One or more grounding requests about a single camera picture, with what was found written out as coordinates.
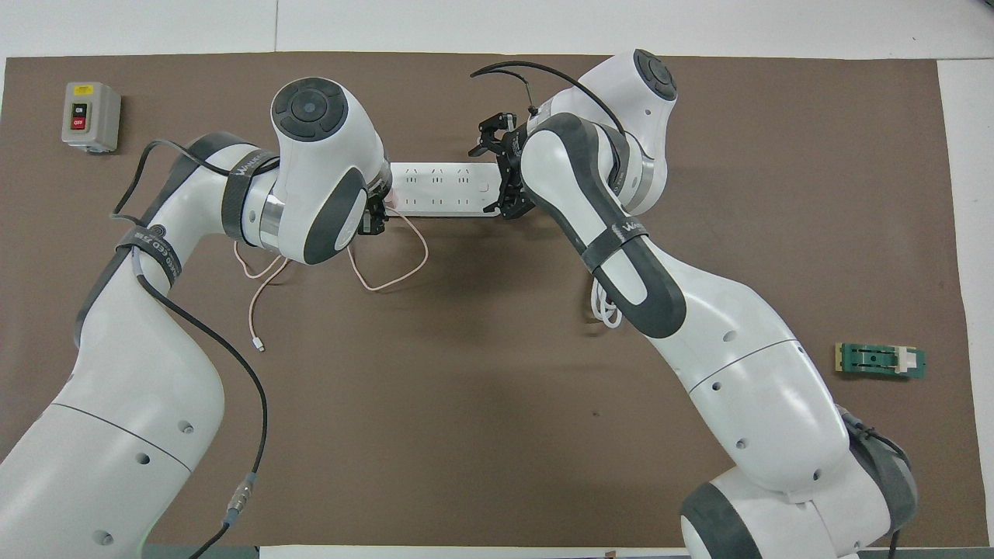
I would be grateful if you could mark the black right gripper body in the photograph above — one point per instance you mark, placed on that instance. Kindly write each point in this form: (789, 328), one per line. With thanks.
(512, 163)

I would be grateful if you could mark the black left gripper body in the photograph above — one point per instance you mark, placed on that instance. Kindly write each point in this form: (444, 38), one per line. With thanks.
(373, 217)

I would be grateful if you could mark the pink charger adapter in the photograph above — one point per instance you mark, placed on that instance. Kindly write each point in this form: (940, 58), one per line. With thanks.
(391, 198)

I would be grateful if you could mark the white power strip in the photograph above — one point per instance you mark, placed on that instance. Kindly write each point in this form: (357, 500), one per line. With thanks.
(443, 189)

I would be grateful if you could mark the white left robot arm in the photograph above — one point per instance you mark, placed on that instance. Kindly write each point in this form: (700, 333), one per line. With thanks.
(140, 388)

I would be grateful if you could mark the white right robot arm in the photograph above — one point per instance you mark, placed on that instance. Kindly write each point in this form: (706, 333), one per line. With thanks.
(745, 373)

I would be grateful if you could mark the brown table mat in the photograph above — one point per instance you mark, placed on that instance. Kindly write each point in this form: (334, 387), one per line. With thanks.
(497, 435)

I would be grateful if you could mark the grey on-off switch box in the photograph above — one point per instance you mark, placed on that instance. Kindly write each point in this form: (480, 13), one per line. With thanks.
(89, 116)

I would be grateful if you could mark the green knife switch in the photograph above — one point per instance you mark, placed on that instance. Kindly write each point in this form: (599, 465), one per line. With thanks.
(870, 361)

